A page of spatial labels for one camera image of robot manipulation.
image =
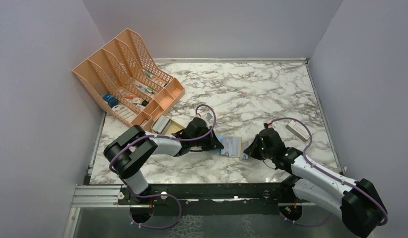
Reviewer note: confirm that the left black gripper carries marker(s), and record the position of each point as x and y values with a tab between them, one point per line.
213	143

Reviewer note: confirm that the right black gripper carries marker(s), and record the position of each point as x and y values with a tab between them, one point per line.
251	150

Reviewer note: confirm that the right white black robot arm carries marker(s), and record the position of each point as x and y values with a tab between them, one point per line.
356	203

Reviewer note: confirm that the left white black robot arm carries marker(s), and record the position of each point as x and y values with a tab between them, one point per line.
129	152

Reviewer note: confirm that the stack of silver cards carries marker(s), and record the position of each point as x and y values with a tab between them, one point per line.
161	125

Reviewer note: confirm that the white card box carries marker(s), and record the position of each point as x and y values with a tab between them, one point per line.
299	130

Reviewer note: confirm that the beige oval tray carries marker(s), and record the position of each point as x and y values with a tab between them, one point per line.
175	127

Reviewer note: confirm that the green marker pen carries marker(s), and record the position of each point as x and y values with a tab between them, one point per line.
148	74

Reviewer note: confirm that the orange plastic desk organizer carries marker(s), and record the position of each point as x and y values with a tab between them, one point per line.
118	68

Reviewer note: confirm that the blue tape roll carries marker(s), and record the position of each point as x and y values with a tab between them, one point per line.
110	100

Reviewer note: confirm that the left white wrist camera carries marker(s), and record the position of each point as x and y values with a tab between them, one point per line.
208	118

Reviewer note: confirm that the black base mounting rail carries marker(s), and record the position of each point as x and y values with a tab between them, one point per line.
210	199

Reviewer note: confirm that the aluminium frame profile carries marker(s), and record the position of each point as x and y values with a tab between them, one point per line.
95	196

